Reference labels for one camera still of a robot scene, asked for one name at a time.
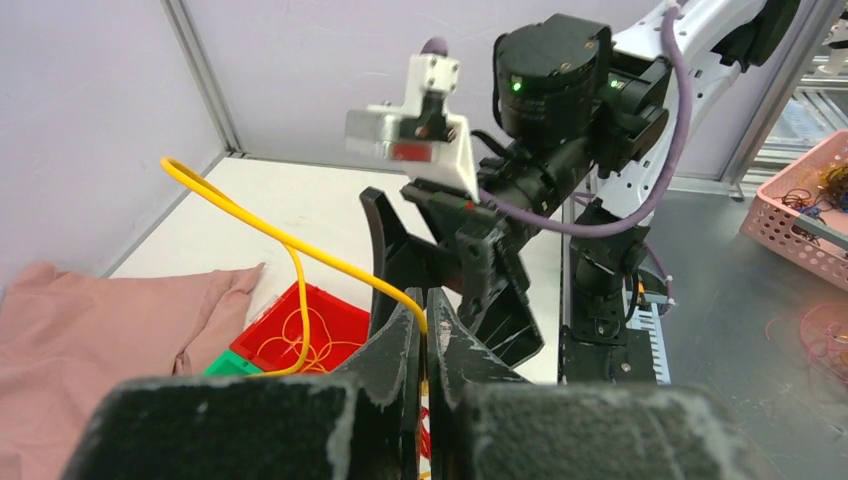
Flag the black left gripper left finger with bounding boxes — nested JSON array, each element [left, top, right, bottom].
[[62, 305, 420, 479]]

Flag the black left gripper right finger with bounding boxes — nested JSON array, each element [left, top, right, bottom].
[[426, 288, 762, 479]]

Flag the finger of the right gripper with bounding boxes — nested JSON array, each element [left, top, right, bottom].
[[359, 186, 452, 339]]

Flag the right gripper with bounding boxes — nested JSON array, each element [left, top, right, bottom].
[[403, 14, 613, 367]]

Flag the yellow cable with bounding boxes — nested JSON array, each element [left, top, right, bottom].
[[160, 156, 432, 379]]

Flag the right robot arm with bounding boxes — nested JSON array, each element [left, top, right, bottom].
[[345, 1, 798, 479]]

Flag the red plastic bin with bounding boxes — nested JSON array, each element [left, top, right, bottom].
[[230, 284, 369, 373]]

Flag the green plastic bin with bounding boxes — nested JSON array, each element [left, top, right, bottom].
[[203, 350, 262, 376]]

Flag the pink cloth shorts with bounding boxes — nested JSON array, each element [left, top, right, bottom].
[[1, 263, 262, 479]]

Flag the pink perforated basket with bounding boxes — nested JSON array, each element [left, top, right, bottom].
[[739, 129, 847, 290]]

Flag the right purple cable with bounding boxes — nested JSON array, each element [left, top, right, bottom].
[[476, 3, 694, 240]]

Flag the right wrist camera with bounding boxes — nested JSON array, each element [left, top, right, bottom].
[[345, 48, 480, 203]]

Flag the white cable duct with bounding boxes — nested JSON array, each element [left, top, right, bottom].
[[627, 304, 671, 384]]

